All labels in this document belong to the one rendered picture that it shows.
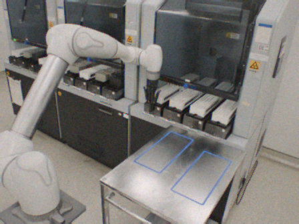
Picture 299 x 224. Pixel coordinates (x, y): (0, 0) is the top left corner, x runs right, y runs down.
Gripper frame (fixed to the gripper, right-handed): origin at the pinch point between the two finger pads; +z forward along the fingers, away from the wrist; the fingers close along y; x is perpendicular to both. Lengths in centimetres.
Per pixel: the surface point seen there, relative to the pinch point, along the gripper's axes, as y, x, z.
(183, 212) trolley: -62, 70, -2
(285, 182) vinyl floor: -95, -90, 80
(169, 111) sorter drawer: -13.4, -2.5, 0.1
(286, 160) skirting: -90, -122, 77
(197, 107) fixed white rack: -30.5, -7.2, -6.4
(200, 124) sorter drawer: -35.7, -2.5, 1.7
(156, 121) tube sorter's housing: -3.8, -2.5, 11.0
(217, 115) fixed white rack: -44.0, -6.1, -6.2
